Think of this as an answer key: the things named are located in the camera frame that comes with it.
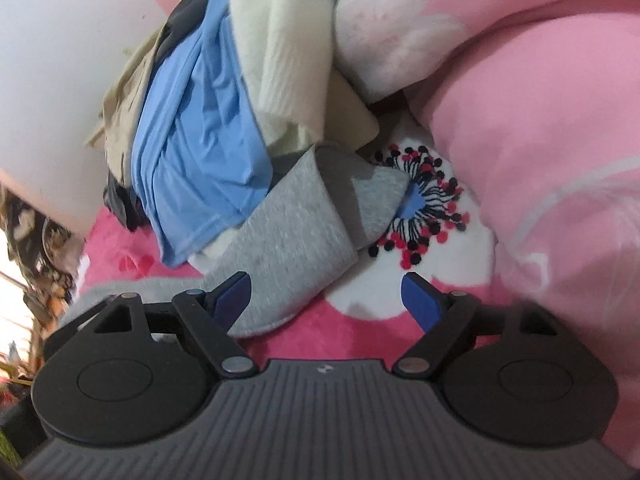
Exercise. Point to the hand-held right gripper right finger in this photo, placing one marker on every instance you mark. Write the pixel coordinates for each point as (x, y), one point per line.
(422, 305)

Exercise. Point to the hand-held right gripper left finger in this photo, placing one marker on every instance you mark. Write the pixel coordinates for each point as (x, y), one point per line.
(232, 300)

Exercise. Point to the grey sweatshirt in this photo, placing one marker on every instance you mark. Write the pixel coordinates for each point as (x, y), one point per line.
(290, 230)

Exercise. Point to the white garment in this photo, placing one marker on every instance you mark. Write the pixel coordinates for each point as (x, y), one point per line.
(210, 252)

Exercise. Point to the pink floral bed blanket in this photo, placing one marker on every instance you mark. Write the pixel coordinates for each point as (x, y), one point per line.
(360, 330)

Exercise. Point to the dark grey garment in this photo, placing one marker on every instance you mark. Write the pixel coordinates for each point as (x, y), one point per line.
(125, 200)

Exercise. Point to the light blue shirt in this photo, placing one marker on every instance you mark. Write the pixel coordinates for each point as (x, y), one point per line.
(200, 135)

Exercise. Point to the black wheelchair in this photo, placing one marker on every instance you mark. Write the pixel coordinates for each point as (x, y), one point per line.
(40, 240)

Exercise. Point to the light pink quilt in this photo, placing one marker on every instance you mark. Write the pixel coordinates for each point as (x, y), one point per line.
(525, 110)

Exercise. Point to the khaki pants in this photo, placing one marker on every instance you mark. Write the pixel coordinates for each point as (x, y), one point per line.
(125, 105)

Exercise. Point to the cream sweater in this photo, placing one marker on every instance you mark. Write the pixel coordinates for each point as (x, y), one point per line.
(285, 50)

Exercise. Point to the dark navy garment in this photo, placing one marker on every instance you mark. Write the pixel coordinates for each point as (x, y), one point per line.
(187, 20)

